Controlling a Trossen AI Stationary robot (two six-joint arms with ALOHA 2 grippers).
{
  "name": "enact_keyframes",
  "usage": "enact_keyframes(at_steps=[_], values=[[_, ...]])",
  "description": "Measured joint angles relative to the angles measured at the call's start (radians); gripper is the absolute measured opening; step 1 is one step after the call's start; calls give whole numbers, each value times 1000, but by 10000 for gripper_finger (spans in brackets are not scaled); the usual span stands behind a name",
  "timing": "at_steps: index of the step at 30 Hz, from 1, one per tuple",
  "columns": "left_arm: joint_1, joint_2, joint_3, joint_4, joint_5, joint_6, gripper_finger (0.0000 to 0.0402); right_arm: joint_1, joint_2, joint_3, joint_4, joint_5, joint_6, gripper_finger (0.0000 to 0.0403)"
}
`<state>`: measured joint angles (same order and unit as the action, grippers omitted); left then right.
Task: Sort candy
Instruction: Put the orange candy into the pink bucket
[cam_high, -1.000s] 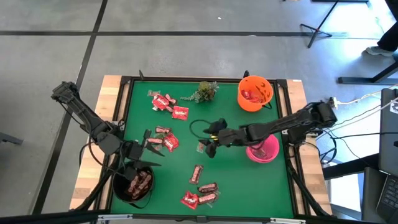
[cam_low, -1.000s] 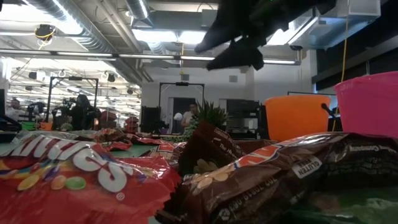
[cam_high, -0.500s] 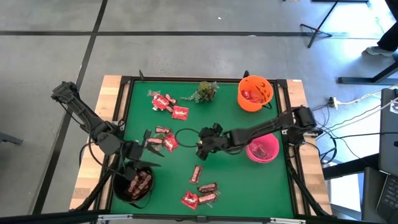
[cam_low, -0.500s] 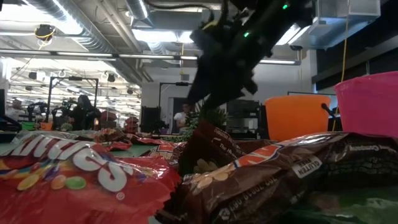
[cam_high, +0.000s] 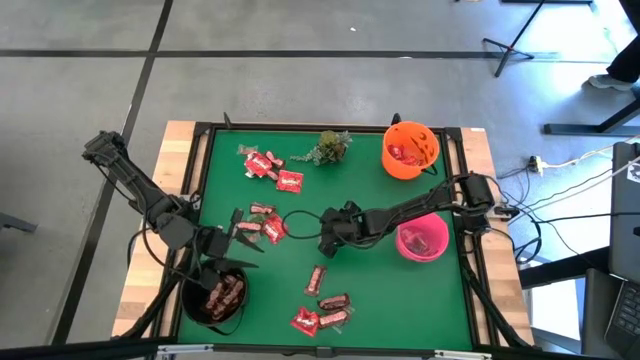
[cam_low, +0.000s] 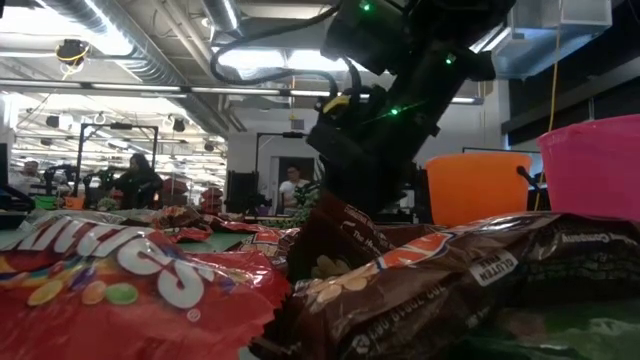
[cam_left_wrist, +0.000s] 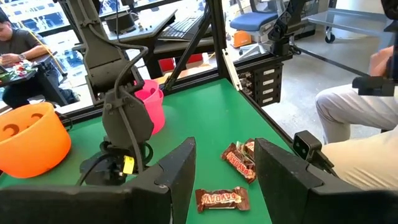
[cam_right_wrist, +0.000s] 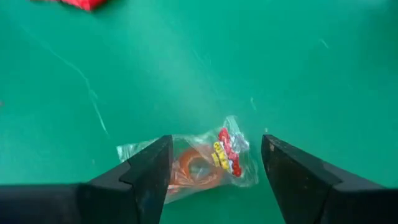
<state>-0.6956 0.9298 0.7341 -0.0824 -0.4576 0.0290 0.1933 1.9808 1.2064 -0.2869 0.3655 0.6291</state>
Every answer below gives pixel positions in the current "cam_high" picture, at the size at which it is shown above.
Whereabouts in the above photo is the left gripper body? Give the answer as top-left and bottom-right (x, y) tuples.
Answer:
(192, 224), (234, 264)

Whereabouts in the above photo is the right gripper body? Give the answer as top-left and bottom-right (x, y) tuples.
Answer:
(319, 207), (374, 251)

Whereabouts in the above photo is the black jack-o-lantern bucket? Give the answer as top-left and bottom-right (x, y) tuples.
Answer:
(179, 255), (251, 336)

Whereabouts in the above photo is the artificial succulent plant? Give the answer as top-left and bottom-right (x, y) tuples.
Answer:
(289, 129), (354, 167)

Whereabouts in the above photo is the green table mat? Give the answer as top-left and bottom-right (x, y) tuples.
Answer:
(177, 128), (474, 351)

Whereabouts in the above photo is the orange jack-o-lantern bucket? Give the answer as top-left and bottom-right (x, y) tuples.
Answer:
(380, 120), (441, 181)

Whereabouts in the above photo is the silver aluminium extrusion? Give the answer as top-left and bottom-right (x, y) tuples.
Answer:
(433, 349), (494, 360)
(156, 343), (215, 357)

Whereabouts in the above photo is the pink plastic bucket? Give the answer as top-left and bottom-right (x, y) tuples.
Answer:
(394, 212), (450, 264)

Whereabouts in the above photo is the black rig beam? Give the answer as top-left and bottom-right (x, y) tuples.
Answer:
(0, 336), (176, 360)

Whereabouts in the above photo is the grey furniture leg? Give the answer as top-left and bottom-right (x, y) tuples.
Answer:
(0, 211), (39, 234)

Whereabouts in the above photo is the black floor beam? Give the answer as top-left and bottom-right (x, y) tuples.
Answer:
(518, 246), (611, 290)

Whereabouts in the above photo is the black tripod stand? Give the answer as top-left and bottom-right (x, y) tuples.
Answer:
(481, 0), (547, 79)

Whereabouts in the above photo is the dark grey side table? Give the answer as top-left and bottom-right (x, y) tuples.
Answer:
(581, 267), (626, 360)

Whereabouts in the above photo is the grey laptop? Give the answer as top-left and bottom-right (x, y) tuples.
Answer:
(608, 141), (640, 284)

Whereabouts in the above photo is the person's shoe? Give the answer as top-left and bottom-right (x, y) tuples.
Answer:
(587, 73), (635, 93)

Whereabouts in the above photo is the black laptop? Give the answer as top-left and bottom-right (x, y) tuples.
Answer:
(603, 278), (640, 360)

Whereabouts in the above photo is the person's leg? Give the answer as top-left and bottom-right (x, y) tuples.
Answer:
(605, 0), (640, 85)

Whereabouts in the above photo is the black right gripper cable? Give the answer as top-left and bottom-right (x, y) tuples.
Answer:
(281, 208), (329, 242)

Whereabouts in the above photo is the black cable bundle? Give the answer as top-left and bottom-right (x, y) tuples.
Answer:
(117, 269), (196, 341)
(462, 259), (532, 350)

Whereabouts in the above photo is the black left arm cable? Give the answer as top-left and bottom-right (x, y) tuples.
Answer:
(125, 219), (169, 269)

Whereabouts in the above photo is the black table frame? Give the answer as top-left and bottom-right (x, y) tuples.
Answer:
(149, 119), (501, 359)

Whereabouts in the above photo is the white cable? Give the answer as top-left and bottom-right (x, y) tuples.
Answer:
(543, 133), (640, 169)

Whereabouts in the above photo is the black desk frame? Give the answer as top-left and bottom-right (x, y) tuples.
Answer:
(543, 84), (640, 138)

